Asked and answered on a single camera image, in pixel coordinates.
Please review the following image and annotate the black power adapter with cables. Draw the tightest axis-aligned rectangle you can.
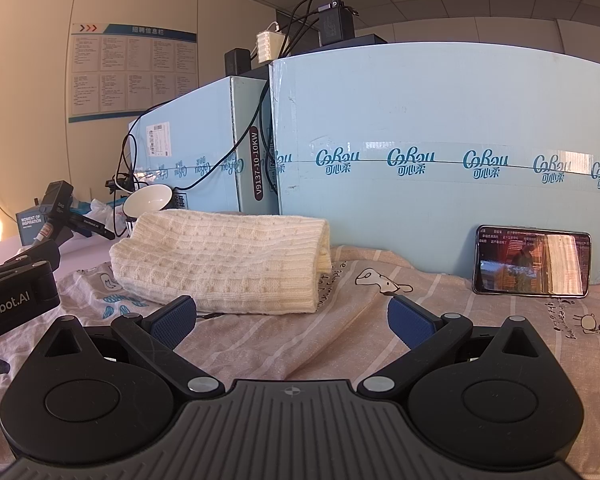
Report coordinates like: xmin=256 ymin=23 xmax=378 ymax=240
xmin=275 ymin=0 xmax=361 ymax=58

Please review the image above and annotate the small black power adapter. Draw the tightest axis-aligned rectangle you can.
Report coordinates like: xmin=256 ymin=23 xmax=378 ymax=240
xmin=224 ymin=48 xmax=252 ymax=78

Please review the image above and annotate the wall poster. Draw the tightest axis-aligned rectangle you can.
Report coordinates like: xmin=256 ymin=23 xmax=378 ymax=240
xmin=68 ymin=22 xmax=199 ymax=124

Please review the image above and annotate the black camera device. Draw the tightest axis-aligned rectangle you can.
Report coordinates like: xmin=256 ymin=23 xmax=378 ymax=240
xmin=36 ymin=180 xmax=117 ymax=242

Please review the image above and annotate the white power strip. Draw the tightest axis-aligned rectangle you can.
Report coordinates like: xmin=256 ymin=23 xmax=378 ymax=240
xmin=256 ymin=22 xmax=287 ymax=64

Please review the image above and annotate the cream knitted sweater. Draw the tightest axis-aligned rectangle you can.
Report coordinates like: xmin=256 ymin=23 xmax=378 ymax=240
xmin=109 ymin=210 xmax=332 ymax=316

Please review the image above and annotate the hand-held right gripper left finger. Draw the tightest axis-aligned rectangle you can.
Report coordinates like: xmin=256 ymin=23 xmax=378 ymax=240
xmin=42 ymin=295 xmax=226 ymax=404

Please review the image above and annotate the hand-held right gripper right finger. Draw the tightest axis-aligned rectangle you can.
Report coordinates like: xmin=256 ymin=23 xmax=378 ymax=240
xmin=357 ymin=295 xmax=552 ymax=403

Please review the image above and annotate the white bowl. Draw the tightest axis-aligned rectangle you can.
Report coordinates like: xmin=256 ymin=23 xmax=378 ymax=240
xmin=124 ymin=184 xmax=173 ymax=223

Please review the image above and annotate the small dark blue box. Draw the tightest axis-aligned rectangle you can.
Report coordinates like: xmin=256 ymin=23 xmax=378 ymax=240
xmin=15 ymin=205 xmax=56 ymax=247

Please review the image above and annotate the large light blue cardboard box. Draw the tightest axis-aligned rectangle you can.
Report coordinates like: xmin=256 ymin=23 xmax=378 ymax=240
xmin=269 ymin=40 xmax=600 ymax=286

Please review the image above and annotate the small light blue cardboard box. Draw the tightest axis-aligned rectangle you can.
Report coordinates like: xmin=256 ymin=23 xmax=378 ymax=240
xmin=127 ymin=75 xmax=281 ymax=216

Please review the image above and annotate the black smartphone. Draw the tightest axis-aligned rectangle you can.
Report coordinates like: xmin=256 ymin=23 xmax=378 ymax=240
xmin=472 ymin=225 xmax=592 ymax=299

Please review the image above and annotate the printed striped blanket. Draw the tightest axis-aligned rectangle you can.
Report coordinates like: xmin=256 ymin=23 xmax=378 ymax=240
xmin=0 ymin=242 xmax=600 ymax=480

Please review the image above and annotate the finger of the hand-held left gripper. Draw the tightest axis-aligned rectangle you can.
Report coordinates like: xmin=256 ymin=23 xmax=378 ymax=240
xmin=0 ymin=238 xmax=62 ymax=286

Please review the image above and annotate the black cable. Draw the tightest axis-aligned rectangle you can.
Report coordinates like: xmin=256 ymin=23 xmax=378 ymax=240
xmin=112 ymin=80 xmax=273 ymax=196

